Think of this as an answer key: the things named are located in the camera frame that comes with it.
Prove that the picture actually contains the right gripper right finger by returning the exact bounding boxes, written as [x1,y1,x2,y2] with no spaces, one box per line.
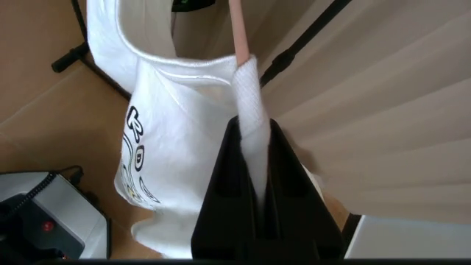
[266,118,345,258]

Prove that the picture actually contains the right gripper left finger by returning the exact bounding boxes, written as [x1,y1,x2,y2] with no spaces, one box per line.
[191,116,258,258]

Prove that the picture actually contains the white garment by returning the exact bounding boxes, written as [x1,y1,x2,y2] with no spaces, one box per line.
[86,0,273,258]

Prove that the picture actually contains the pink clothes hanger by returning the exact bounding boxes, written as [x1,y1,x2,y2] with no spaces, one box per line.
[227,0,251,67]

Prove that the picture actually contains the black shorts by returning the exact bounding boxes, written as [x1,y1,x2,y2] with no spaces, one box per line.
[171,0,216,12]

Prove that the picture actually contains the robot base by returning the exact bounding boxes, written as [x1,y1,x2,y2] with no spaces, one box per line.
[0,165,111,258]

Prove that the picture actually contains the black clothes rack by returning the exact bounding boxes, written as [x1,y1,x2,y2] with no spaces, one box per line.
[51,0,353,100]

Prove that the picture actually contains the beige curtain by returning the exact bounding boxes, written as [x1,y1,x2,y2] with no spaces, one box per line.
[171,0,471,225]

